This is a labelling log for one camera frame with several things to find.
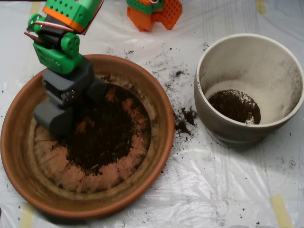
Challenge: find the clear plastic sheet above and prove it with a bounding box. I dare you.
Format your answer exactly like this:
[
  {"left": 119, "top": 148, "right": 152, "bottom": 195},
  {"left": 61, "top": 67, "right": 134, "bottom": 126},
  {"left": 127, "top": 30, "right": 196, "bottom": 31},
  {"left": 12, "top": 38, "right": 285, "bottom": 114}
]
[{"left": 0, "top": 1, "right": 304, "bottom": 228}]

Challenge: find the beige masking tape strip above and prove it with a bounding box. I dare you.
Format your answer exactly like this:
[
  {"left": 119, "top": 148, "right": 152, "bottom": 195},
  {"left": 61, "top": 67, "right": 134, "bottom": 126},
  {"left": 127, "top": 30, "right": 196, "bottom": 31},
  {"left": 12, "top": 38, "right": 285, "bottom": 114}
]
[
  {"left": 20, "top": 203, "right": 36, "bottom": 228},
  {"left": 29, "top": 1, "right": 41, "bottom": 15},
  {"left": 270, "top": 194, "right": 293, "bottom": 228},
  {"left": 255, "top": 0, "right": 266, "bottom": 15}
]

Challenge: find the red white wrist servo cable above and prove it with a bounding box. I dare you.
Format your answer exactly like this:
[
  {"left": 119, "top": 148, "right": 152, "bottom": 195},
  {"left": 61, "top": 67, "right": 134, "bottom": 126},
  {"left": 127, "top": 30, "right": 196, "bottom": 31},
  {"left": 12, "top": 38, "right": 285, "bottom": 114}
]
[{"left": 27, "top": 21, "right": 75, "bottom": 33}]

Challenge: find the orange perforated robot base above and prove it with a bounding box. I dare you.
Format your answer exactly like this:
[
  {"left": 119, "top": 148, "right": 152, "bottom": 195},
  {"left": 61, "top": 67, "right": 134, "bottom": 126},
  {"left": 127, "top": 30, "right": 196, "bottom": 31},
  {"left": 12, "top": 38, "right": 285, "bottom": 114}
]
[{"left": 126, "top": 0, "right": 183, "bottom": 31}]

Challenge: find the terracotta saucer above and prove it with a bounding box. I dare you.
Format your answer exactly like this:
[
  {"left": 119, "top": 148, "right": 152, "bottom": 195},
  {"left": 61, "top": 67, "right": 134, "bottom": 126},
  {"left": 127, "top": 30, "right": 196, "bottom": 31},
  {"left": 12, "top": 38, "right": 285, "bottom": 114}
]
[{"left": 0, "top": 54, "right": 175, "bottom": 219}]

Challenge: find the white ceramic pot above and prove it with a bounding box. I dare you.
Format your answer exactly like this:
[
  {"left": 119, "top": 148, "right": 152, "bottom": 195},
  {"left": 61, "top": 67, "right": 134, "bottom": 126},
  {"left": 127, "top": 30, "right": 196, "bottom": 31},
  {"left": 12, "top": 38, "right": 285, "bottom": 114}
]
[{"left": 193, "top": 33, "right": 304, "bottom": 150}]

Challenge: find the red white gripper servo cable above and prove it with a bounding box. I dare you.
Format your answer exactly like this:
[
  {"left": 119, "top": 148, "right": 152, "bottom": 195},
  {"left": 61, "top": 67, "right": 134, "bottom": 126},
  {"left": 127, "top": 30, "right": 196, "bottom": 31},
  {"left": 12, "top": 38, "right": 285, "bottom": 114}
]
[{"left": 23, "top": 30, "right": 44, "bottom": 44}]

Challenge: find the dark soil pile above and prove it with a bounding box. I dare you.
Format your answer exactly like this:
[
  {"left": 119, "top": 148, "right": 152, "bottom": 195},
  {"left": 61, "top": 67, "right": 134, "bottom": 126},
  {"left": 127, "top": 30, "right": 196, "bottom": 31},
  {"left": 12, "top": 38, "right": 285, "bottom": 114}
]
[{"left": 51, "top": 84, "right": 150, "bottom": 178}]

